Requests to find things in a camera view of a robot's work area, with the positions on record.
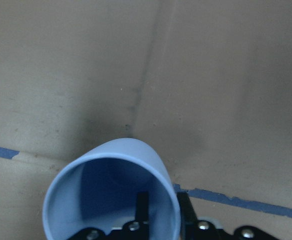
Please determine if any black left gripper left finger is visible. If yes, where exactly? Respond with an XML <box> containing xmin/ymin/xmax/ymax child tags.
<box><xmin>135</xmin><ymin>191</ymin><xmax>149</xmax><ymax>222</ymax></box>

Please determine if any blue plastic cup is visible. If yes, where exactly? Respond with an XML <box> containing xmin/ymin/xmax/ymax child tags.
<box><xmin>43</xmin><ymin>138</ymin><xmax>181</xmax><ymax>240</ymax></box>

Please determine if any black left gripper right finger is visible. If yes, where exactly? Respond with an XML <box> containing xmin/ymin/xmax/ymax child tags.
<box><xmin>177</xmin><ymin>192</ymin><xmax>198</xmax><ymax>240</ymax></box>

